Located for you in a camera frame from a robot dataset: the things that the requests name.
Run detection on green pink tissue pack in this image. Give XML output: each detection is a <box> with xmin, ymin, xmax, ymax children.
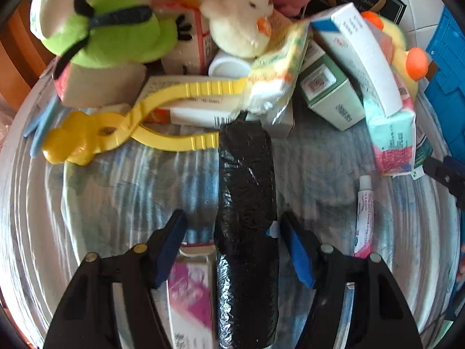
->
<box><xmin>362</xmin><ymin>90</ymin><xmax>417</xmax><ymax>177</ymax></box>

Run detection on yellow plastic tongs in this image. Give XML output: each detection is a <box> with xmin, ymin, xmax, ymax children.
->
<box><xmin>41</xmin><ymin>77</ymin><xmax>252</xmax><ymax>167</ymax></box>

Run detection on blue plastic crate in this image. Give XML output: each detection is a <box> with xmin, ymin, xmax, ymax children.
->
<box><xmin>424</xmin><ymin>5</ymin><xmax>465</xmax><ymax>158</ymax></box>

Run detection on white box with pink print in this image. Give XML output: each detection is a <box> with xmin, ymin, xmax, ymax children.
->
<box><xmin>159</xmin><ymin>5</ymin><xmax>219</xmax><ymax>78</ymax></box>

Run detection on long white medicine box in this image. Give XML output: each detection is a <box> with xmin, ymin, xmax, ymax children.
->
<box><xmin>137</xmin><ymin>75</ymin><xmax>248</xmax><ymax>129</ymax></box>

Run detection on pink white medicine box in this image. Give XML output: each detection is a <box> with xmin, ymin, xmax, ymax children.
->
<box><xmin>166</xmin><ymin>243</ymin><xmax>219</xmax><ymax>349</ymax></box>

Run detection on black roll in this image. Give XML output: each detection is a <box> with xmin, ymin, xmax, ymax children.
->
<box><xmin>212</xmin><ymin>111</ymin><xmax>281</xmax><ymax>348</ymax></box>

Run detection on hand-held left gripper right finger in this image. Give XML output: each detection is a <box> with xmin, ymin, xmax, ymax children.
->
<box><xmin>280</xmin><ymin>211</ymin><xmax>424</xmax><ymax>349</ymax></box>

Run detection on white pink ointment tube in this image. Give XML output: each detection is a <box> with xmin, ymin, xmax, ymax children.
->
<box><xmin>352</xmin><ymin>174</ymin><xmax>375</xmax><ymax>259</ymax></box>

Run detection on white round jar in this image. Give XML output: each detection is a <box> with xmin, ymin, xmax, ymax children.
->
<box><xmin>208</xmin><ymin>50</ymin><xmax>252</xmax><ymax>79</ymax></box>

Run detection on green white medicine box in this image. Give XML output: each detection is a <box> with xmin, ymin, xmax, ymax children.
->
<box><xmin>297</xmin><ymin>39</ymin><xmax>366</xmax><ymax>132</ymax></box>

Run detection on white bird plush toy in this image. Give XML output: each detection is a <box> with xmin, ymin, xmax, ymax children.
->
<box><xmin>190</xmin><ymin>0</ymin><xmax>276</xmax><ymax>59</ymax></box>

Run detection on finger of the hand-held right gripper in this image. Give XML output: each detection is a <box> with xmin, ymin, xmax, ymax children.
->
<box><xmin>422</xmin><ymin>156</ymin><xmax>465</xmax><ymax>210</ymax></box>

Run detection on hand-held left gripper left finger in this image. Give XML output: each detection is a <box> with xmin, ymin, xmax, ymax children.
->
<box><xmin>43</xmin><ymin>209</ymin><xmax>189</xmax><ymax>349</ymax></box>

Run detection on blue plastic clip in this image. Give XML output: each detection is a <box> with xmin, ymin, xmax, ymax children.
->
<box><xmin>23</xmin><ymin>95</ymin><xmax>59</xmax><ymax>159</ymax></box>

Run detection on green white plush toy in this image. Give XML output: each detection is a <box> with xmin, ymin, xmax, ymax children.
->
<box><xmin>30</xmin><ymin>0</ymin><xmax>194</xmax><ymax>109</ymax></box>

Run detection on grey small box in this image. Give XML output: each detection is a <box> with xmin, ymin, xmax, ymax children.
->
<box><xmin>262</xmin><ymin>97</ymin><xmax>296</xmax><ymax>139</ymax></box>

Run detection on yellow duck plush toy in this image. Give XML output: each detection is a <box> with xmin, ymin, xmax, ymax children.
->
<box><xmin>360</xmin><ymin>10</ymin><xmax>430</xmax><ymax>99</ymax></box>

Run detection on white blue medicine box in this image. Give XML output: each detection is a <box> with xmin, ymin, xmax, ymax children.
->
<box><xmin>310</xmin><ymin>2</ymin><xmax>405</xmax><ymax>117</ymax></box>

